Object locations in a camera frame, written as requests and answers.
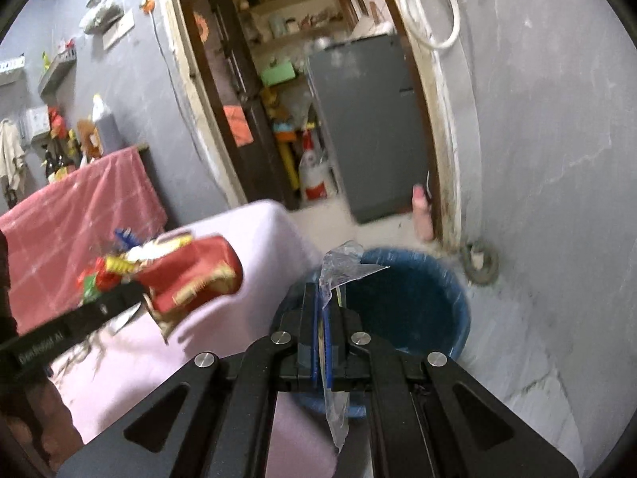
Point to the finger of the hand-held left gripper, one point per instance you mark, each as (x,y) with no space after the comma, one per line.
(102,309)

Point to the white wall switch box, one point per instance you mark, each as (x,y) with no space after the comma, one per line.
(37,123)

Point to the yellow plastic tube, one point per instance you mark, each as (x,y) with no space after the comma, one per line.
(289,167)

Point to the dark wooden door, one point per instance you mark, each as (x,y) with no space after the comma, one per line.
(234,69)

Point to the white switch plate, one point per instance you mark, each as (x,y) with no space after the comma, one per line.
(119,30)

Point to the red checked cloth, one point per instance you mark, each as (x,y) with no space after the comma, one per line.
(74,219)

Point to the colourful plastic toy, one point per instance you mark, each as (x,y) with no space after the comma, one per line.
(284,130)

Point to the clear plastic wrapper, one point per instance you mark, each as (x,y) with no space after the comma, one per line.
(339,269)

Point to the wooden wall shelves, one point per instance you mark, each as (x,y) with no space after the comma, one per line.
(293,5)

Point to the brown stuffed toy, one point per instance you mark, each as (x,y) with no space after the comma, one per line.
(90,140)

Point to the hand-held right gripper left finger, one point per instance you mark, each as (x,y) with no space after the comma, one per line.
(314,338)

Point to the white plastic bags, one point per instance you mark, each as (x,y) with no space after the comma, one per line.
(102,10)

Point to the grey washing machine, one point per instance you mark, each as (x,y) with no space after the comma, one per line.
(368,124)

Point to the pink-covered table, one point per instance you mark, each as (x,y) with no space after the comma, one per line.
(259,239)

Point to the pink plastic bottle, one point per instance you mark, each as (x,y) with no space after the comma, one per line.
(423,214)

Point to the white sack with red print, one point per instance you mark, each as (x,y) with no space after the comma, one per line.
(316,179)

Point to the red gold snack packet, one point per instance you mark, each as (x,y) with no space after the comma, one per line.
(199,269)

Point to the white hanging cloth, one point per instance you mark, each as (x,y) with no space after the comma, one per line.
(11,157)

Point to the person's left forearm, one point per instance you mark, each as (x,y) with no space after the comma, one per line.
(35,423)

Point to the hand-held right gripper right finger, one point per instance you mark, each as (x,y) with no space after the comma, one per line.
(328,358)

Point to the grey wall shelf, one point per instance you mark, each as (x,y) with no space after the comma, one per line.
(57,72)

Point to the blue waste bin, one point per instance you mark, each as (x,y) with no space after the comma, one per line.
(413,303)

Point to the green box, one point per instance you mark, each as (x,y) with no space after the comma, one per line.
(277,73)

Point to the colourful crumpled wrapper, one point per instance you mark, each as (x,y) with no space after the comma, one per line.
(102,271)

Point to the orange paper sheet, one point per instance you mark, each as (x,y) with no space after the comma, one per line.
(238,127)

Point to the orange wall flower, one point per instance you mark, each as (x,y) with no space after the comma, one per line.
(148,5)

